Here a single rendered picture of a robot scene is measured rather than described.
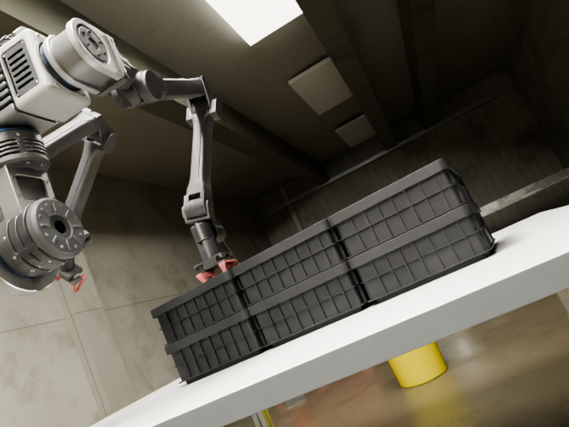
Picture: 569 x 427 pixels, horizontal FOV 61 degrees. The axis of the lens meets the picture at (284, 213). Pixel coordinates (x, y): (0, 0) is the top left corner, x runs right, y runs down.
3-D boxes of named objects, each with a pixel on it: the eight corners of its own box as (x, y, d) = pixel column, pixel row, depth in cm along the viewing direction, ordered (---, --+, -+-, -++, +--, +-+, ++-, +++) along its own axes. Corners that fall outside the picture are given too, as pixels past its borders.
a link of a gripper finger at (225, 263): (227, 291, 139) (215, 262, 141) (246, 282, 136) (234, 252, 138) (213, 295, 133) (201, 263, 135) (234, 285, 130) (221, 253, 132)
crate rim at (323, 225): (328, 228, 113) (324, 219, 114) (231, 278, 124) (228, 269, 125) (372, 223, 149) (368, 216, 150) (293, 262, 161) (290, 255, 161)
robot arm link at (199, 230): (185, 226, 137) (201, 218, 136) (196, 227, 144) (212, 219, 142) (194, 248, 136) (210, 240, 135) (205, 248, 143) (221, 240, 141)
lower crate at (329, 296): (367, 308, 109) (345, 261, 112) (263, 353, 121) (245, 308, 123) (401, 284, 146) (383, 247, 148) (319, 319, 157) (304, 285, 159)
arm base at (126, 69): (96, 97, 110) (79, 52, 112) (118, 106, 117) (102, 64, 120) (124, 77, 108) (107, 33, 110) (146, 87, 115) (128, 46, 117)
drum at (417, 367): (451, 358, 329) (410, 274, 340) (453, 374, 292) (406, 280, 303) (399, 379, 340) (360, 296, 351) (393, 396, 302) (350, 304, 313)
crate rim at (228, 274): (231, 278, 125) (228, 269, 125) (150, 319, 136) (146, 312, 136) (293, 262, 161) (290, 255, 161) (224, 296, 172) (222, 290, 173)
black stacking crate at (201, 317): (245, 313, 123) (229, 272, 125) (162, 352, 134) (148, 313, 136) (304, 289, 159) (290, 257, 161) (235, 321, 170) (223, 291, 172)
